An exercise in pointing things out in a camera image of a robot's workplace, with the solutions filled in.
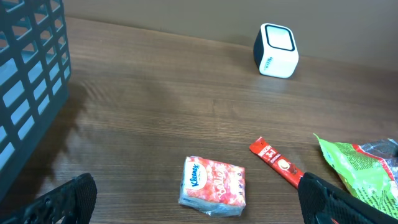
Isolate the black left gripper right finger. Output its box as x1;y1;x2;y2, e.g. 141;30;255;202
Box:
298;172;397;224

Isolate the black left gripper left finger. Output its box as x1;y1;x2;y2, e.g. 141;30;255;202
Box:
1;173;97;224

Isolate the red coffee stick sachet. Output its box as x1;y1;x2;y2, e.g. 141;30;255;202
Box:
249;137;304;189

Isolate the green candy bag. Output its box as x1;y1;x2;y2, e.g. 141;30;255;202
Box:
318;138;397;218

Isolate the red Kleenex tissue pack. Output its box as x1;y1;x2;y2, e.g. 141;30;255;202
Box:
178;156;246;217

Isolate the white barcode scanner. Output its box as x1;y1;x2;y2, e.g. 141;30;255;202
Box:
253;23;299;78

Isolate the grey plastic basket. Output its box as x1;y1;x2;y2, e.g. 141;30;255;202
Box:
1;0;72;197

